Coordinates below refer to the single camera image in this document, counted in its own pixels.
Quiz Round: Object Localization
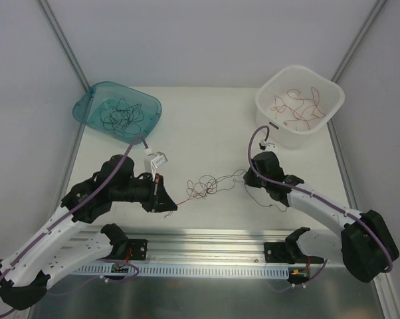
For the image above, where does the red and black wire tangle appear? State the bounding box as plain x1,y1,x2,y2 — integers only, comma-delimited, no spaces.
185,168,287,212

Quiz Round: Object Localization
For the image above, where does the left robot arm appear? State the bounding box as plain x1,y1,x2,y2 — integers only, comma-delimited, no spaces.
0,152,177,310

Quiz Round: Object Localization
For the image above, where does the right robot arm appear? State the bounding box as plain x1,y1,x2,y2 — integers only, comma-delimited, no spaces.
244,152,400,282

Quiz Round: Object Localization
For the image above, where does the white plastic basket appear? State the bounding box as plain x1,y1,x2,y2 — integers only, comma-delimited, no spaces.
254,65,345,148

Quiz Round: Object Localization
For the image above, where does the teal transparent plastic tray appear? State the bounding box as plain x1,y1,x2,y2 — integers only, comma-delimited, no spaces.
72,81,162,144

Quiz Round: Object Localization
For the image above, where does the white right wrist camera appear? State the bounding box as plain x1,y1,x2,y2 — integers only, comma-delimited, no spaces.
258,140,276,151

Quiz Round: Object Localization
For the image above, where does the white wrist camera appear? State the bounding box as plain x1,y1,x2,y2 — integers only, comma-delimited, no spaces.
144,148,168,181
258,140,276,151

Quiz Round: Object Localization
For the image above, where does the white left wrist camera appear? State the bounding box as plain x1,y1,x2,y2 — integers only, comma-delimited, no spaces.
144,148,168,181

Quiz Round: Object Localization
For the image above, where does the aluminium frame rail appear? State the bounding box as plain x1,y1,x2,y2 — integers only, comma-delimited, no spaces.
66,227,347,266

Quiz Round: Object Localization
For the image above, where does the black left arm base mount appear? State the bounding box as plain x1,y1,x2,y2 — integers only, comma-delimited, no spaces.
100,223,148,261

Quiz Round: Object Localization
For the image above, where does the white slotted cable duct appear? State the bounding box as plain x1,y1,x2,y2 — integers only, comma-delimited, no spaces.
73,262,289,280

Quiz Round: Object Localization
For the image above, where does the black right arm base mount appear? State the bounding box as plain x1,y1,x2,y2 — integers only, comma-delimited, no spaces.
263,227,323,265

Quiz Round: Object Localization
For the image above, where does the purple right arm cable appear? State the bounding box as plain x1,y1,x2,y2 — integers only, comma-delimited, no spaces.
247,126,394,273

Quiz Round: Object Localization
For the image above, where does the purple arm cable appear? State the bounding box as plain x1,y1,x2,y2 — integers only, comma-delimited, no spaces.
0,134,150,318
247,126,394,273

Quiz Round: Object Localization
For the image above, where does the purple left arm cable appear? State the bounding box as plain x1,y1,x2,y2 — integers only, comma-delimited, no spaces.
0,134,150,318

